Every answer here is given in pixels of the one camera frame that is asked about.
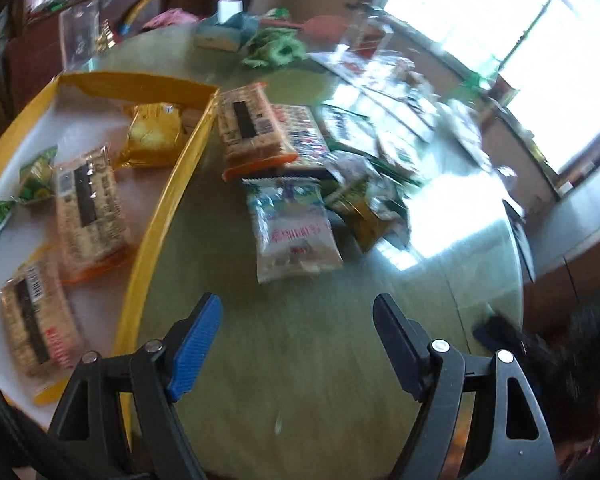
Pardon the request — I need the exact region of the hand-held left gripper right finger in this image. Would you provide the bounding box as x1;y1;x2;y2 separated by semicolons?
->
372;294;561;480

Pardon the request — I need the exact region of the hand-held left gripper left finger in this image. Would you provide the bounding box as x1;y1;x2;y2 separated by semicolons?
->
47;292;224;480

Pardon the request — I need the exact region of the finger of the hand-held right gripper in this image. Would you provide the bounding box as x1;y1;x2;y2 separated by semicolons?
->
472;312;531;361

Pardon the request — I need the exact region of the yellow cardboard tray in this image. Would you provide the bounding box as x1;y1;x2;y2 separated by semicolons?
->
0;71;221;441

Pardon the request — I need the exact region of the blue white cracker packet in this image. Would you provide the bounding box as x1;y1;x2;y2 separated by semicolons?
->
272;104;338;178

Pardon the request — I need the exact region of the orange cracker packet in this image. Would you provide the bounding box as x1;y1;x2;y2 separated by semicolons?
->
216;82;298;182
54;146;137;286
0;255;86;406

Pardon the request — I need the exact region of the gold green snack packet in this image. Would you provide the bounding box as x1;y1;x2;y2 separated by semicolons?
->
325;180;411;253

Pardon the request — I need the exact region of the white snack bag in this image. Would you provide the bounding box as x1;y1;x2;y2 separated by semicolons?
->
242;176;344;283

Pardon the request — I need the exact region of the wooden sideboard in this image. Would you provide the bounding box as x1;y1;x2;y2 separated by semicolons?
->
480;95;600;321

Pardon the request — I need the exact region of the yellow snack packet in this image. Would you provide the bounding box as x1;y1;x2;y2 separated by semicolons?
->
117;102;188;168

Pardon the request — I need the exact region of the white plastic bag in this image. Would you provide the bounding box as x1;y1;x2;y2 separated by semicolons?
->
430;97;491;161

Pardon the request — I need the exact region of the dark green snack packet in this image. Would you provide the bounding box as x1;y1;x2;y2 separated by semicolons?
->
320;105;381;158

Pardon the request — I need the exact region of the green plastic bag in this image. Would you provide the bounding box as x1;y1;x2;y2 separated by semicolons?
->
462;67;496;91

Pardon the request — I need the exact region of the printed menu sheet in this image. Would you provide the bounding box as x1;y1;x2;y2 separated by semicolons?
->
312;50;431;111

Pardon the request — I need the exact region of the green cloth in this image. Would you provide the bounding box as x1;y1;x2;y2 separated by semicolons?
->
241;27;307;70

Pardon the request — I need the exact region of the teal tissue box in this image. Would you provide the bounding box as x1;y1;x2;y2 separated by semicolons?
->
195;0;261;53

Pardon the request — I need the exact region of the small gold ornament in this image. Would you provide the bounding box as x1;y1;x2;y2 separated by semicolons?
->
97;20;118;51

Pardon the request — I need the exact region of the red fly swatter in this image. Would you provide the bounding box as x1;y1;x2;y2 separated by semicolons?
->
300;14;361;43

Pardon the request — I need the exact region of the pink cloth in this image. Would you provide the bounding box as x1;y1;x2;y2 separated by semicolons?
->
142;9;201;31

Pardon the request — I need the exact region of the window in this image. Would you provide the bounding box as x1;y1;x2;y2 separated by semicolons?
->
382;0;600;173

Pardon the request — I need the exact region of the clear plastic bag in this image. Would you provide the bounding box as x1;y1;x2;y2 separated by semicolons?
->
59;0;103;71

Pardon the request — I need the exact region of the pink yellow hoop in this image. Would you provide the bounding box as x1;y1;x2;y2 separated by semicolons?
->
117;0;231;36

